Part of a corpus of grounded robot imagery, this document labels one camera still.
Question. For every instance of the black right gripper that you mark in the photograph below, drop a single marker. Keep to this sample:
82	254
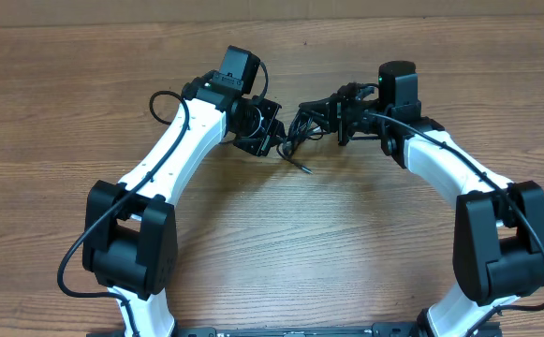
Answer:
336	106

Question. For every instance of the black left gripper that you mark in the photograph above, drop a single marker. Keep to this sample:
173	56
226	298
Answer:
262	146

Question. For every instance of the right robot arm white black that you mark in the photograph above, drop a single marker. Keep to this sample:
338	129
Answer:
498	245

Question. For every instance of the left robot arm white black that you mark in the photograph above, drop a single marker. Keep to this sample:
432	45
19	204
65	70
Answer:
130	237

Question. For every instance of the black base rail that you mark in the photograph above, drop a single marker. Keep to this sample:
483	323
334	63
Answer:
337	331

